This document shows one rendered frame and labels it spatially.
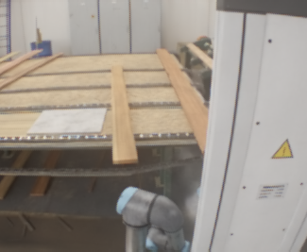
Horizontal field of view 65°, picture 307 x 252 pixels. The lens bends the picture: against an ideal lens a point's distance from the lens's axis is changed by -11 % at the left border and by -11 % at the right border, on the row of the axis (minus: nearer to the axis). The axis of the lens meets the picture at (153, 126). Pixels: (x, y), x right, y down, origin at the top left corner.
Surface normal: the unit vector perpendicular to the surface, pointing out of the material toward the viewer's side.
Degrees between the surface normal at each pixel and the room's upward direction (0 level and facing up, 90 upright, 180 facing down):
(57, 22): 87
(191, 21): 89
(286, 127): 90
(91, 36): 90
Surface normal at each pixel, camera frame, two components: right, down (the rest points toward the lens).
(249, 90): 0.00, 0.44
